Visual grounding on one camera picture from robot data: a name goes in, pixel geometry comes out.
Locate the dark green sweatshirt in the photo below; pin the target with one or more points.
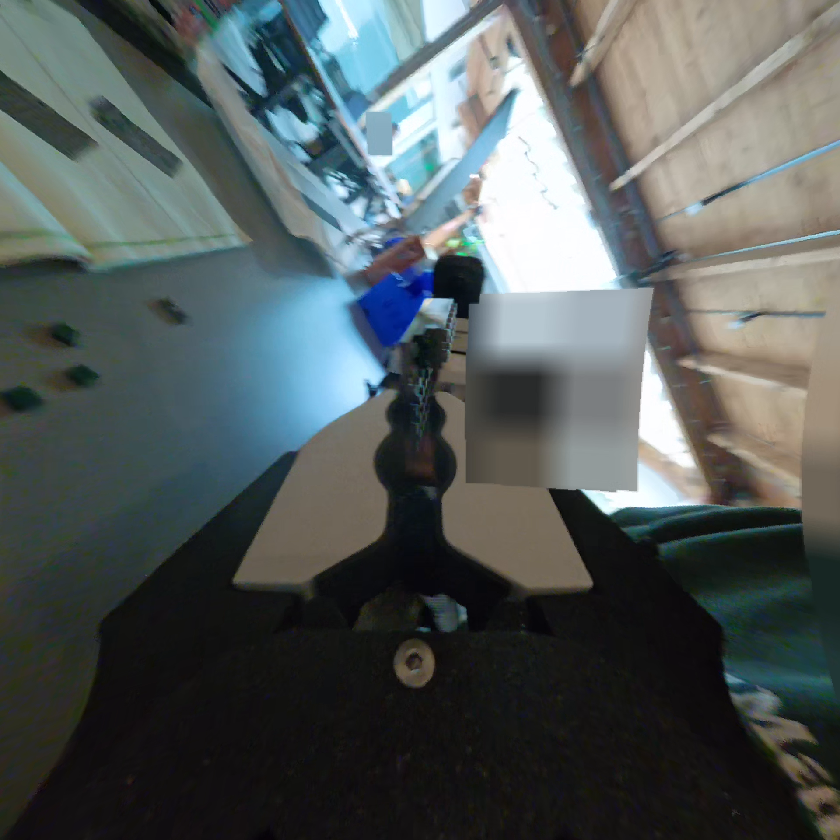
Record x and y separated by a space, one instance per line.
735 590

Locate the small green toy tile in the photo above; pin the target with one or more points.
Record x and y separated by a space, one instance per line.
65 334
83 376
23 398

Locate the grey toy brick assembly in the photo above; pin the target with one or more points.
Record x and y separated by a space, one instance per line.
426 367

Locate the small dark grey toy brick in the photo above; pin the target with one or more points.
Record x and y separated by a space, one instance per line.
169 310

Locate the open building instruction booklet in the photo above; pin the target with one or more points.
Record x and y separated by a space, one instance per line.
131 210

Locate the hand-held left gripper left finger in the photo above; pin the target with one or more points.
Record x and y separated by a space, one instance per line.
321 505

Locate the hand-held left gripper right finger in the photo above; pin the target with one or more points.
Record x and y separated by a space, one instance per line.
505 538

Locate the black cylindrical object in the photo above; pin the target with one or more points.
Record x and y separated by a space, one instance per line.
459 282

